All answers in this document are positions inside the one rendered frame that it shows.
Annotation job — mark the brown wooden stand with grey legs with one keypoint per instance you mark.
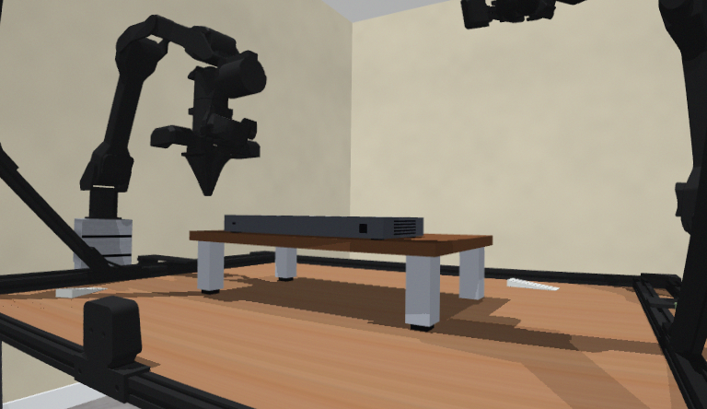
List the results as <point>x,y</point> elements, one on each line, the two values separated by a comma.
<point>422,304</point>

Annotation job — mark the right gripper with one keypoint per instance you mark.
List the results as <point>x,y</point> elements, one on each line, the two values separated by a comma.
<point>476,13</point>

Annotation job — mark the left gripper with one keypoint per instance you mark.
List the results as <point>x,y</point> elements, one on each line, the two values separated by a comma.
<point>205,159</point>

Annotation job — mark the dark grey network switch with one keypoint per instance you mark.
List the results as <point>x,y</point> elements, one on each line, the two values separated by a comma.
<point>366,227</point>

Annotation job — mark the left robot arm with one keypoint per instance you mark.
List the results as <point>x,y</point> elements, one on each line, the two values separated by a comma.
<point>236,76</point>

